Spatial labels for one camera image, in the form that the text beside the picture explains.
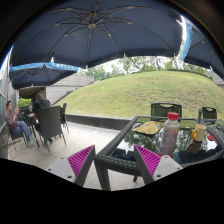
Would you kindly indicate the red bottle cap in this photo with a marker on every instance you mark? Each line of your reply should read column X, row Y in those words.
column 211, row 138

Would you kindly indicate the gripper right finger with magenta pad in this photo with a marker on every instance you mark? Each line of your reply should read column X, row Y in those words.
column 153, row 166

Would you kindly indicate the dark chair behind seated men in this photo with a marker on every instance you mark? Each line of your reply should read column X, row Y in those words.
column 63, row 116

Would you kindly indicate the seated man in black shirt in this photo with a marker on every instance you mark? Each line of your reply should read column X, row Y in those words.
column 40, row 103

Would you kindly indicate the navy umbrella at right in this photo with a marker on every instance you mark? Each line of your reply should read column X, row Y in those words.
column 199, row 51

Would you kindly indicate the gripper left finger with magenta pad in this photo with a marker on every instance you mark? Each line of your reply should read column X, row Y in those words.
column 75, row 167

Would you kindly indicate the seated man in maroon shirt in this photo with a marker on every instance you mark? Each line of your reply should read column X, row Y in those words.
column 16, row 126

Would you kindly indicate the large navy patio umbrella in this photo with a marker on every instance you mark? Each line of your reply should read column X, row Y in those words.
column 86, row 33

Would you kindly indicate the dark wicker chair far right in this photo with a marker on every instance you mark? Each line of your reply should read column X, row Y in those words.
column 209, row 113

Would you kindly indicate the navy umbrella with blue trim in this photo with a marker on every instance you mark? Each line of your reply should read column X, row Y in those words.
column 39, row 74

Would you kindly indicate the yellow cloth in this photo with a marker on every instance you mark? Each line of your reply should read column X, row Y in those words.
column 149, row 128

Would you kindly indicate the plastic bottle with red cap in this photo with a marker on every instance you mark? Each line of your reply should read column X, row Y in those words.
column 169, row 134

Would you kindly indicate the grey wicker chair back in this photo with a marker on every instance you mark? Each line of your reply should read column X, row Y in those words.
column 49, row 121

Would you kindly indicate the dark wicker chair behind table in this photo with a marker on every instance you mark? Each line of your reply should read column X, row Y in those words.
column 162, row 109

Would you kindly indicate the yellow mug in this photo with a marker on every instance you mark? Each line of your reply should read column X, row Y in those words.
column 199, row 132

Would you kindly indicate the wicker chair under left man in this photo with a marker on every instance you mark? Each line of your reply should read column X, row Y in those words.
column 17, row 136

